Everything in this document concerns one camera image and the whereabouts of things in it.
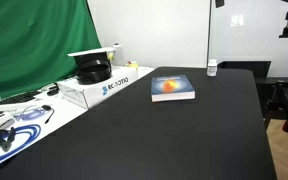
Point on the white vial with white cap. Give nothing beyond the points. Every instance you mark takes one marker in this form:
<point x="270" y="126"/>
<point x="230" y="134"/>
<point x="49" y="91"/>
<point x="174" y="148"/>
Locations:
<point x="212" y="67"/>

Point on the blue and orange book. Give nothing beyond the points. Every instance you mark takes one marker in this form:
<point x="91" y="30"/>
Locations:
<point x="170" y="86"/>

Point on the thin grey vertical pole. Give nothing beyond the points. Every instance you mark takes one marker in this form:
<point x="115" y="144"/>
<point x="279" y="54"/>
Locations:
<point x="209" y="33"/>

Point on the small yellow object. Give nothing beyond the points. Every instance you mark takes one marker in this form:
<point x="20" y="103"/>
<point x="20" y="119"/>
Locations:
<point x="132" y="64"/>

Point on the white bottle with cap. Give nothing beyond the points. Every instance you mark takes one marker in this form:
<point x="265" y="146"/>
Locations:
<point x="117" y="50"/>

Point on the white flat board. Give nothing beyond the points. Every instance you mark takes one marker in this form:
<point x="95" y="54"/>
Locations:
<point x="91" y="51"/>

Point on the black coiled band stack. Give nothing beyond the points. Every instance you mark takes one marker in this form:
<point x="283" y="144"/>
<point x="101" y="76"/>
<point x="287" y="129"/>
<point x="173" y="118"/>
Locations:
<point x="93" y="69"/>

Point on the white Robotiq cardboard box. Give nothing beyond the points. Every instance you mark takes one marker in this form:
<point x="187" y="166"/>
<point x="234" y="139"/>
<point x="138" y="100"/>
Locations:
<point x="94" y="90"/>

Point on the small black stapler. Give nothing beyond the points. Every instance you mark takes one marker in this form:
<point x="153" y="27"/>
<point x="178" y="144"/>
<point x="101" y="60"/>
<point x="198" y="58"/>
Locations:
<point x="53" y="90"/>

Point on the green backdrop cloth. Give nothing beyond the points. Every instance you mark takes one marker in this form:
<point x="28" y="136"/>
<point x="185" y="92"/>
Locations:
<point x="34" y="40"/>

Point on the black keyboard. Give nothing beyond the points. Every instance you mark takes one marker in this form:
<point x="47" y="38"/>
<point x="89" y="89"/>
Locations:
<point x="17" y="98"/>

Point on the black clip connector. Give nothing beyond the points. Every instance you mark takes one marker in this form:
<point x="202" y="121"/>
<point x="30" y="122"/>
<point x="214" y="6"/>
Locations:
<point x="6" y="140"/>

